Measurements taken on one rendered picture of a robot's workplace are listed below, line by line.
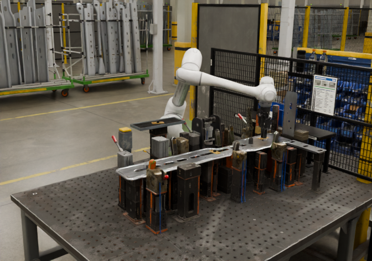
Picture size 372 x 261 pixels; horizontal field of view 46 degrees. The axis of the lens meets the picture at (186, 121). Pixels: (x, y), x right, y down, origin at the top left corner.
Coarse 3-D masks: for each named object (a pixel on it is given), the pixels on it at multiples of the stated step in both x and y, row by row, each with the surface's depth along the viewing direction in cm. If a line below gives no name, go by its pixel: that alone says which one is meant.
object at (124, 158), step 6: (120, 156) 266; (126, 156) 263; (132, 156) 266; (120, 162) 267; (126, 162) 264; (132, 162) 267; (120, 180) 271; (120, 186) 272; (120, 192) 273; (120, 198) 274; (120, 204) 275
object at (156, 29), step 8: (160, 0) 956; (160, 8) 961; (160, 16) 965; (152, 24) 962; (160, 24) 970; (152, 32) 966; (160, 32) 974; (160, 40) 979; (152, 48) 986; (160, 48) 983; (160, 56) 988; (160, 64) 992; (160, 72) 997; (152, 80) 1003; (160, 80) 1002; (160, 88) 1007
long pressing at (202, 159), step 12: (240, 144) 308; (252, 144) 308; (264, 144) 309; (168, 156) 279; (180, 156) 280; (192, 156) 281; (204, 156) 281; (216, 156) 282; (120, 168) 257; (132, 168) 259; (144, 168) 260; (168, 168) 260; (132, 180) 244
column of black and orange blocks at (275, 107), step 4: (272, 108) 344; (276, 108) 341; (272, 112) 345; (276, 112) 343; (272, 116) 346; (276, 116) 344; (272, 120) 346; (276, 120) 345; (272, 124) 347; (276, 124) 346; (272, 128) 348; (276, 128) 347; (272, 132) 348
